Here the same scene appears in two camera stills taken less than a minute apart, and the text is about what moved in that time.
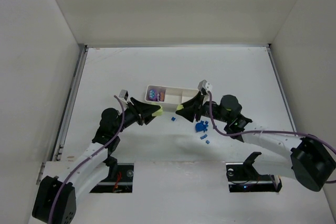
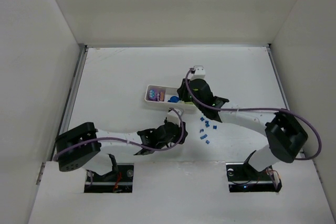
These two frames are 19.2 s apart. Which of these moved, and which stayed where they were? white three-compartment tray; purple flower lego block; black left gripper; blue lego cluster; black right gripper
Moved: black right gripper; blue lego cluster; black left gripper
Stayed: purple flower lego block; white three-compartment tray
